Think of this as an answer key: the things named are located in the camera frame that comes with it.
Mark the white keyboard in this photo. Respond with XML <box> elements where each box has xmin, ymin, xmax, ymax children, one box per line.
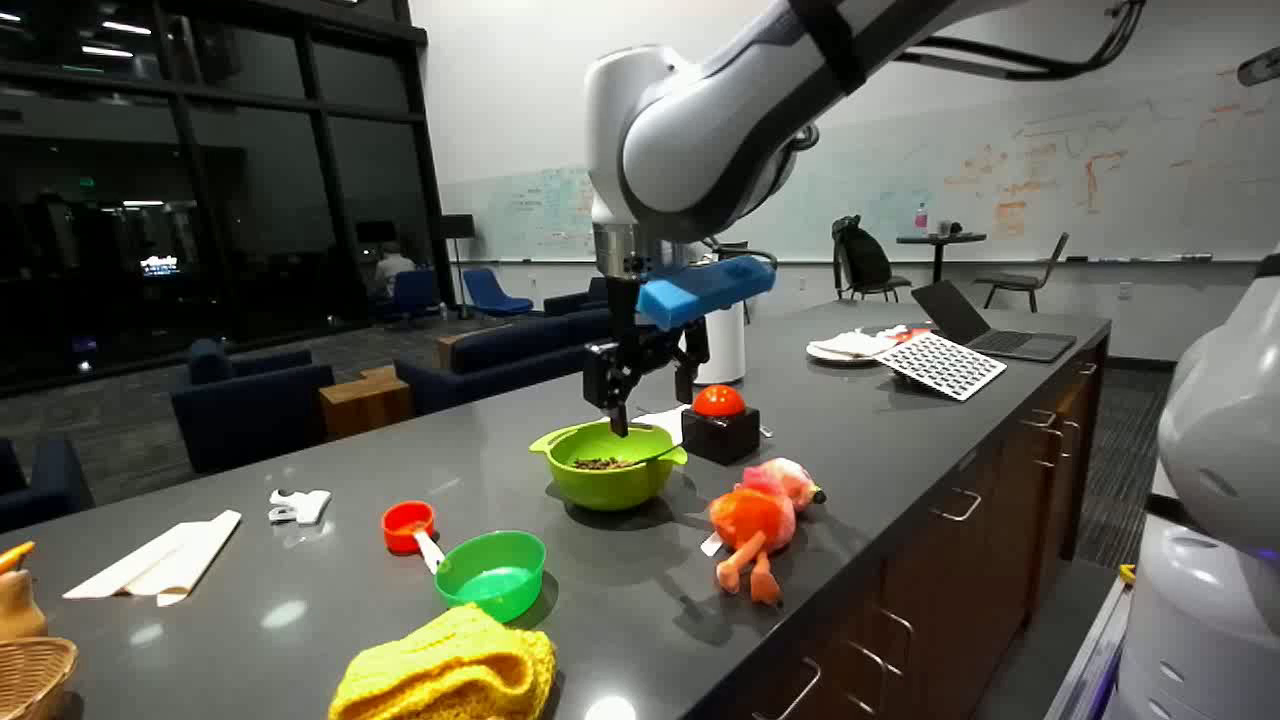
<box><xmin>874</xmin><ymin>333</ymin><xmax>1011</xmax><ymax>408</ymax></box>

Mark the tan wooden figure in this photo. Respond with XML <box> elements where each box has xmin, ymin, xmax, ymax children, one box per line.
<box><xmin>0</xmin><ymin>537</ymin><xmax>52</xmax><ymax>646</ymax></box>

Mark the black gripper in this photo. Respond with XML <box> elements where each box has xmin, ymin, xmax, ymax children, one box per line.
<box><xmin>579</xmin><ymin>272</ymin><xmax>713</xmax><ymax>442</ymax></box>

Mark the yellow knitted cloth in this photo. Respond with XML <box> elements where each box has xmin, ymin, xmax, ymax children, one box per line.
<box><xmin>326</xmin><ymin>601</ymin><xmax>561</xmax><ymax>720</ymax></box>

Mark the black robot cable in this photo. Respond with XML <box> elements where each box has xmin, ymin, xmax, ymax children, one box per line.
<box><xmin>889</xmin><ymin>0</ymin><xmax>1153</xmax><ymax>85</ymax></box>

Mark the dark blue armchair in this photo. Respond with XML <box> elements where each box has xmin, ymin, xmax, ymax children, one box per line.
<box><xmin>0</xmin><ymin>437</ymin><xmax>97</xmax><ymax>537</ymax></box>
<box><xmin>167</xmin><ymin>335</ymin><xmax>336</xmax><ymax>475</ymax></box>

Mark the small red measuring cup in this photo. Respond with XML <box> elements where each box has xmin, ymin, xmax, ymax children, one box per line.
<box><xmin>375</xmin><ymin>497</ymin><xmax>454</xmax><ymax>577</ymax></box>

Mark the green measuring cup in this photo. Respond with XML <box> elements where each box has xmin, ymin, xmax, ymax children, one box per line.
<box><xmin>431</xmin><ymin>530</ymin><xmax>551</xmax><ymax>629</ymax></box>

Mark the small crumpled white wrapper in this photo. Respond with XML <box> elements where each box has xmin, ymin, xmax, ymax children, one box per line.
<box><xmin>264</xmin><ymin>488</ymin><xmax>336</xmax><ymax>530</ymax></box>

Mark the white plate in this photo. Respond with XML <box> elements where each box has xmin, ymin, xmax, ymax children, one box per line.
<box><xmin>806</xmin><ymin>323</ymin><xmax>912</xmax><ymax>372</ymax></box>

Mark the dark wood counter cabinet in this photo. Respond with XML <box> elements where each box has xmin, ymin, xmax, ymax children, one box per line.
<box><xmin>692</xmin><ymin>323</ymin><xmax>1114</xmax><ymax>720</ymax></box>

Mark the wooden crate side table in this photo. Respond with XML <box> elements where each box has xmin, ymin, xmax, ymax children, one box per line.
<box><xmin>315</xmin><ymin>361</ymin><xmax>416</xmax><ymax>445</ymax></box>

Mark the white folded paper strip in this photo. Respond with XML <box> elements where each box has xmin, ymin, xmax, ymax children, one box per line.
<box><xmin>60</xmin><ymin>507</ymin><xmax>250</xmax><ymax>611</ymax></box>

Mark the woven wooden bowl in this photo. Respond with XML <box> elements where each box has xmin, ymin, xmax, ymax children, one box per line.
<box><xmin>0</xmin><ymin>632</ymin><xmax>81</xmax><ymax>720</ymax></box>

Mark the blue wrist camera block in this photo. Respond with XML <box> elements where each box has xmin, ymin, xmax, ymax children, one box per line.
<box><xmin>632</xmin><ymin>253</ymin><xmax>780</xmax><ymax>333</ymax></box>

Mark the wall whiteboard with writing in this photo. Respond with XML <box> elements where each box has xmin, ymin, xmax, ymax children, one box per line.
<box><xmin>443</xmin><ymin>76</ymin><xmax>1280</xmax><ymax>267</ymax></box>

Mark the orange pink plush toy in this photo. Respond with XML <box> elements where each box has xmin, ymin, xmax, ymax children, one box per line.
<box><xmin>702</xmin><ymin>455</ymin><xmax>832</xmax><ymax>611</ymax></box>

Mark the green plastic bowl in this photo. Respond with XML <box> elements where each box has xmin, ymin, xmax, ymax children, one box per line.
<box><xmin>526</xmin><ymin>416</ymin><xmax>692</xmax><ymax>516</ymax></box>

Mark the white paper sheet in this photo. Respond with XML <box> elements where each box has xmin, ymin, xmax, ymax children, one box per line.
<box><xmin>635</xmin><ymin>406</ymin><xmax>692</xmax><ymax>447</ymax></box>

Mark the dark open laptop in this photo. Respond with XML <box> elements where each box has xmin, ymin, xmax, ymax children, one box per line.
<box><xmin>907</xmin><ymin>275</ymin><xmax>1082</xmax><ymax>368</ymax></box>

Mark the round black table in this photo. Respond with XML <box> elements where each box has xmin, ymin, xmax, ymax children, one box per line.
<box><xmin>894</xmin><ymin>230</ymin><xmax>994</xmax><ymax>287</ymax></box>

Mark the blue chair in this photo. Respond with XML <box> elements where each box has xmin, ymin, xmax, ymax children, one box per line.
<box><xmin>458</xmin><ymin>264</ymin><xmax>537</xmax><ymax>319</ymax></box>
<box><xmin>386</xmin><ymin>267</ymin><xmax>448</xmax><ymax>323</ymax></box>

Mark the black box with red button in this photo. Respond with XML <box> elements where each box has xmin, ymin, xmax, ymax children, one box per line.
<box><xmin>676</xmin><ymin>381</ymin><xmax>768</xmax><ymax>468</ymax></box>

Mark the seated person white shirt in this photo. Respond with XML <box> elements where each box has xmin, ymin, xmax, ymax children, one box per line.
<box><xmin>368</xmin><ymin>246</ymin><xmax>422</xmax><ymax>300</ymax></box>

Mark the slanted back grey chair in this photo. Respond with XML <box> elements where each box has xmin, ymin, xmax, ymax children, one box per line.
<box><xmin>978</xmin><ymin>233</ymin><xmax>1074</xmax><ymax>316</ymax></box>

